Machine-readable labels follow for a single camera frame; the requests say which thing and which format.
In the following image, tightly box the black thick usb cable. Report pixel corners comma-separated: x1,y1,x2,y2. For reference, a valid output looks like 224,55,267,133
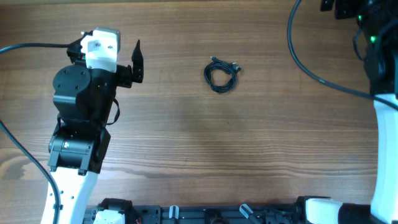
203,56,243,94

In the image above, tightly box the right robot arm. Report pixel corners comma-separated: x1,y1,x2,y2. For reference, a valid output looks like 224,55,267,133
287,0,397,223

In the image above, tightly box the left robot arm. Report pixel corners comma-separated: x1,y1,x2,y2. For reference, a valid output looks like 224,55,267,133
41,40,144,223

